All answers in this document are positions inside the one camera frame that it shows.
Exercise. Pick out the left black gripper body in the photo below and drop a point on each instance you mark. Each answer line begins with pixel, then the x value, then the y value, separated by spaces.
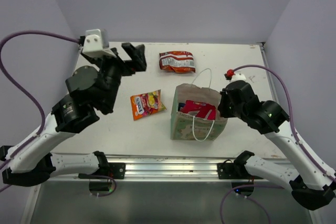
pixel 112 67

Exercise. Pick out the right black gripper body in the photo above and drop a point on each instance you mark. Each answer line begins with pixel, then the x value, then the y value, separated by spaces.
pixel 227 109

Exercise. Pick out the pink Real crisps bag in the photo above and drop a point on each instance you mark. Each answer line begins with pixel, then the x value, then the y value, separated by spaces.
pixel 200 110

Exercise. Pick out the red orange snack bag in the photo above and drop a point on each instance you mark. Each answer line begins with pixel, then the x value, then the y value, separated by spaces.
pixel 177 61

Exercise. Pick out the orange Fox's candy bag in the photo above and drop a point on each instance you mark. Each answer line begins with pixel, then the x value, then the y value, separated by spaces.
pixel 146 104

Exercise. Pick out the blue Burts crisps bag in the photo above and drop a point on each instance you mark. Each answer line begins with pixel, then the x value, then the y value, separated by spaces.
pixel 181 106

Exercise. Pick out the green printed paper bag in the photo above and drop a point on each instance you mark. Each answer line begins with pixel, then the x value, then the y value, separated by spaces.
pixel 185 127

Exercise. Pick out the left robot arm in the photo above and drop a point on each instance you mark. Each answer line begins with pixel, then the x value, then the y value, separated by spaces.
pixel 91 88

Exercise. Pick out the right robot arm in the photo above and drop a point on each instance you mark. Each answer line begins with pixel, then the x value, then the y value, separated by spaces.
pixel 310 181

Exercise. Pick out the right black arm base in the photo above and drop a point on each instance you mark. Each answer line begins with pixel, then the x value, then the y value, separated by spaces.
pixel 229 170

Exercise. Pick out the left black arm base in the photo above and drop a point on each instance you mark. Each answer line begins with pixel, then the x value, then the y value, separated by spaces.
pixel 115 171

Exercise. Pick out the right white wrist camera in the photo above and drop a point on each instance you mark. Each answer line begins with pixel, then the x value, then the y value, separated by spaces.
pixel 238 76

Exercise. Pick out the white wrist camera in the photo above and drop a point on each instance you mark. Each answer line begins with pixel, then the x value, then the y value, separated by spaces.
pixel 96 44
pixel 238 76

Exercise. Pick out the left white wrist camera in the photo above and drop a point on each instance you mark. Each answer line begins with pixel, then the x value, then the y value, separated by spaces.
pixel 96 44

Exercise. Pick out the aluminium rail frame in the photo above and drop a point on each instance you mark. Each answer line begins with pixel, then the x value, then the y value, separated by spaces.
pixel 137 167

